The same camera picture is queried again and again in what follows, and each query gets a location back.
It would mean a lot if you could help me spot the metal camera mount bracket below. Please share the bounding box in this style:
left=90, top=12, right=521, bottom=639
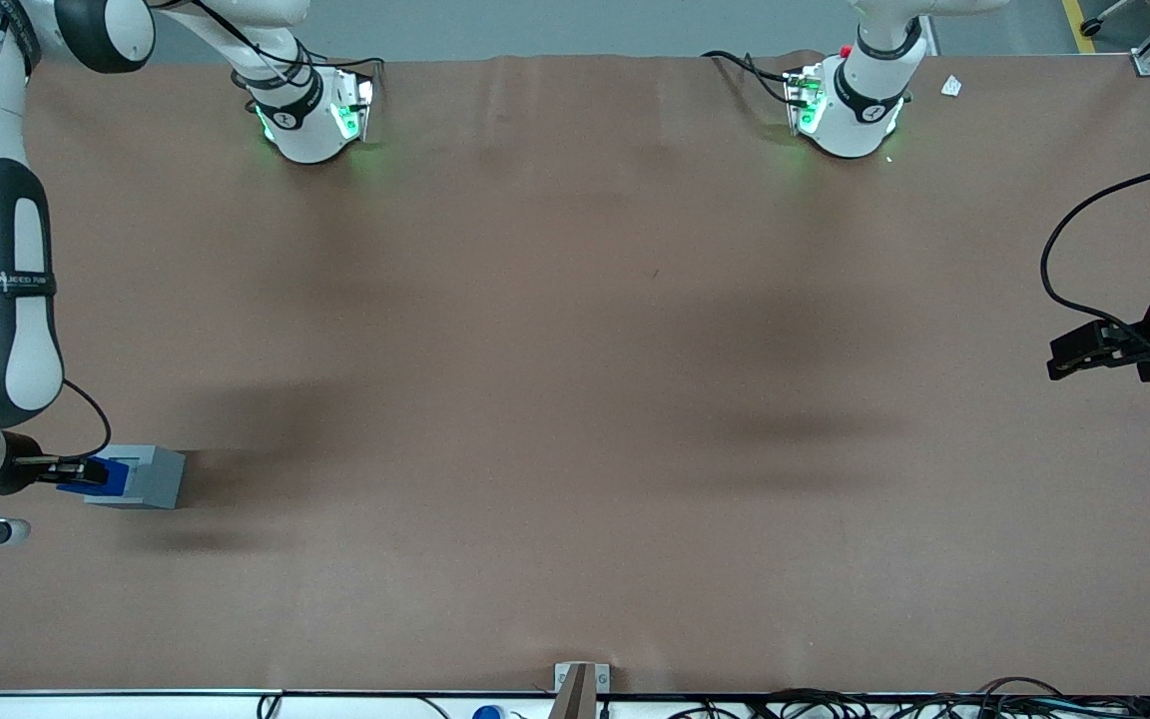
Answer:
left=547, top=662, right=612, bottom=719

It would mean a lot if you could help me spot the black cable bundle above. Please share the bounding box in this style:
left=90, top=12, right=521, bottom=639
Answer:
left=665, top=676, right=1150, bottom=719

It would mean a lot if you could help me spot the brown table cover sheet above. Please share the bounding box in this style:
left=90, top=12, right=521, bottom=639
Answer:
left=0, top=50, right=1150, bottom=697

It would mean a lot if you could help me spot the long black arm cable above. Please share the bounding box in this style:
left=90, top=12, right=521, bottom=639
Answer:
left=1039, top=158, right=1150, bottom=346

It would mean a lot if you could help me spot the black base power cable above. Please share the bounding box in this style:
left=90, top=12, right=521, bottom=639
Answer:
left=290, top=38, right=383, bottom=101
left=702, top=50, right=798, bottom=106

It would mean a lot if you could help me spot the blue plastic part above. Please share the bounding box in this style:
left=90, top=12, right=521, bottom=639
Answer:
left=57, top=456, right=131, bottom=498

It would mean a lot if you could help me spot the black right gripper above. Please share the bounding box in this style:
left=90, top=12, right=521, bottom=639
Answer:
left=0, top=430, right=108, bottom=496

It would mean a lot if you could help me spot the gray square base block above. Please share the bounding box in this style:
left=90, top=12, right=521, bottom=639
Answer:
left=84, top=444, right=187, bottom=511

